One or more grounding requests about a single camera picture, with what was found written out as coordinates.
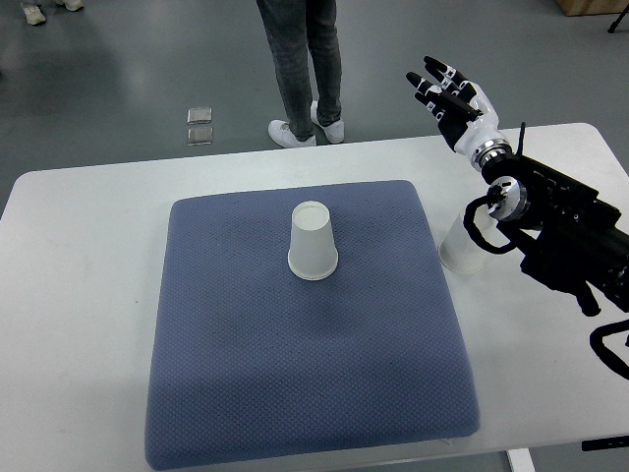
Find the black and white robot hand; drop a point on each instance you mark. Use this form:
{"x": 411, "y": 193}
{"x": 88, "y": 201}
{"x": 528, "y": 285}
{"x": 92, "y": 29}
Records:
{"x": 465, "y": 118}

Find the white paper cup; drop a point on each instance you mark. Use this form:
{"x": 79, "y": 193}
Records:
{"x": 312, "y": 253}
{"x": 458, "y": 252}

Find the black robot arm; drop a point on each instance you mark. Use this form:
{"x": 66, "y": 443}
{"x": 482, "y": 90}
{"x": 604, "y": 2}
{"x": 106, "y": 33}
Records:
{"x": 568, "y": 237}

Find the wooden box corner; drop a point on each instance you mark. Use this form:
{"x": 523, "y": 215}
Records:
{"x": 573, "y": 8}

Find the black tripod leg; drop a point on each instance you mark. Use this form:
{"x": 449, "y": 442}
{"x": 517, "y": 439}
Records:
{"x": 616, "y": 23}

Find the person in grey jeans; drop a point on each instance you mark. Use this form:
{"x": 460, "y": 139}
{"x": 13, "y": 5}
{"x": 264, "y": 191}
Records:
{"x": 303, "y": 41}

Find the upper metal floor plate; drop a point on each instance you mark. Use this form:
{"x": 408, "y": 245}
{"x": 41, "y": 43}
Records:
{"x": 199, "y": 115}

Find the blue quilted cushion mat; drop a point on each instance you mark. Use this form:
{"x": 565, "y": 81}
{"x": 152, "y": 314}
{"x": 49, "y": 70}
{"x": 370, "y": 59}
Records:
{"x": 251, "y": 361}

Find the white table leg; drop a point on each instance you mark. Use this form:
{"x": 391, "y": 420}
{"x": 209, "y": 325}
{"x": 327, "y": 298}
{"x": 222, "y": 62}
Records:
{"x": 520, "y": 460}

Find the black table control panel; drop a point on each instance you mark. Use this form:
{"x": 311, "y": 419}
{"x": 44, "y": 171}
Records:
{"x": 605, "y": 443}

